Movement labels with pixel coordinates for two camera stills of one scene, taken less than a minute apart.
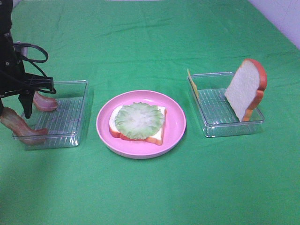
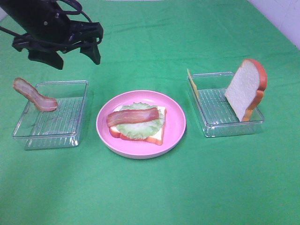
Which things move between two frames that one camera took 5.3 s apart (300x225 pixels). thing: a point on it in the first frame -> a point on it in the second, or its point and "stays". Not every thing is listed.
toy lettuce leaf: [139, 120] stays
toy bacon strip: [16, 123] -> [116, 117]
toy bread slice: [157, 139] stays
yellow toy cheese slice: [193, 83] stays
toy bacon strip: [44, 104] stays
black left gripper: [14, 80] -> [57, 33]
